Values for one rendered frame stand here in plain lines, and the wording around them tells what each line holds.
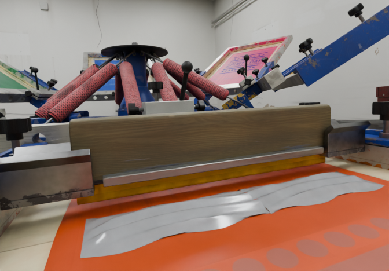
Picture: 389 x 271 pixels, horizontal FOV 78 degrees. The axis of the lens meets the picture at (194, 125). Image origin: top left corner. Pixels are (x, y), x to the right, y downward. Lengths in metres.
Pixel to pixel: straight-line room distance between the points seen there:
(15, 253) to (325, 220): 0.28
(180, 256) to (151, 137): 0.14
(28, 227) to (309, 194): 0.30
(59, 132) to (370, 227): 0.49
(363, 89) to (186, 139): 2.38
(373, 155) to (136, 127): 0.38
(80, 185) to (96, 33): 4.34
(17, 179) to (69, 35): 4.34
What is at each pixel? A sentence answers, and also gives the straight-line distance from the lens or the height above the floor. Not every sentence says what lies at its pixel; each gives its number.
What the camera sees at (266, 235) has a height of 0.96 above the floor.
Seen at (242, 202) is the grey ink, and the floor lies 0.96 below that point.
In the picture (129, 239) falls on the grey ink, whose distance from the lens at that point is 0.24.
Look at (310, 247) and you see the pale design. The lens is 0.23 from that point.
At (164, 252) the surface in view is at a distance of 0.22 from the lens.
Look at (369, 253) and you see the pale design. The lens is 0.24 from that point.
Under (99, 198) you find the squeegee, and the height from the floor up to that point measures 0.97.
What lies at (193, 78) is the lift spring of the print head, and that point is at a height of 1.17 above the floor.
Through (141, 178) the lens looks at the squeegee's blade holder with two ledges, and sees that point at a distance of 0.29.
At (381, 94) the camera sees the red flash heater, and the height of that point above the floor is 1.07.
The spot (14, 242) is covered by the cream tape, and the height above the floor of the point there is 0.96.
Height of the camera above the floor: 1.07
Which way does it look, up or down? 6 degrees down
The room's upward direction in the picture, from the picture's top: 2 degrees counter-clockwise
